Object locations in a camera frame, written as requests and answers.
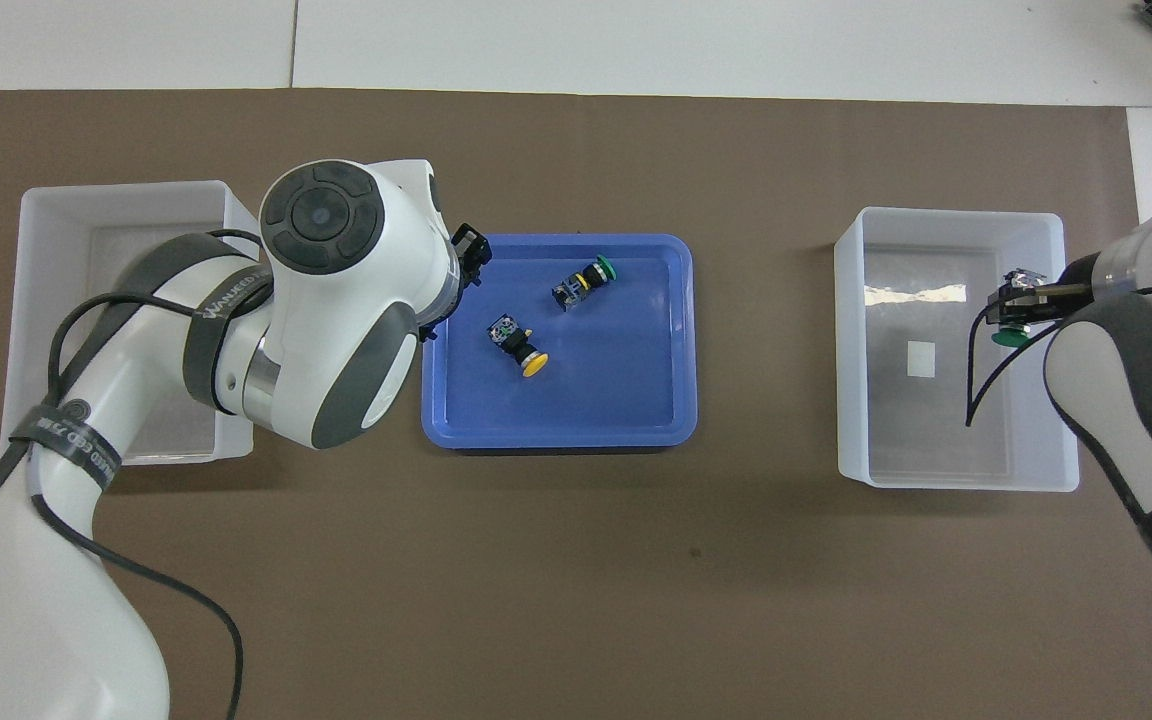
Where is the green push button switch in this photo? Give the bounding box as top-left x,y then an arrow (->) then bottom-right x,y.
991,268 -> 1047,349
552,255 -> 619,313

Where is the brown paper table mat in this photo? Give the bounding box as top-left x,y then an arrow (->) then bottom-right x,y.
0,88 -> 1152,720

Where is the blue plastic tray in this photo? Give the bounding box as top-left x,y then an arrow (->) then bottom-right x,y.
422,234 -> 699,451

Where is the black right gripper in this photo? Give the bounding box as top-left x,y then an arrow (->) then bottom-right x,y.
986,252 -> 1105,327

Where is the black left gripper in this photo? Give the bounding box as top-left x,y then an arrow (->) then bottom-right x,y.
449,222 -> 493,293

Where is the translucent white plastic box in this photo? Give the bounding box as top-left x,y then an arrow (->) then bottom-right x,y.
0,180 -> 262,466
833,206 -> 1081,493

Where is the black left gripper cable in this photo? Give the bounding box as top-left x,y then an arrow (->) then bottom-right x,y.
26,228 -> 272,720

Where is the yellow push button switch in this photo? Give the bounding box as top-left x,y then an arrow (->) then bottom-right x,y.
485,315 -> 551,380

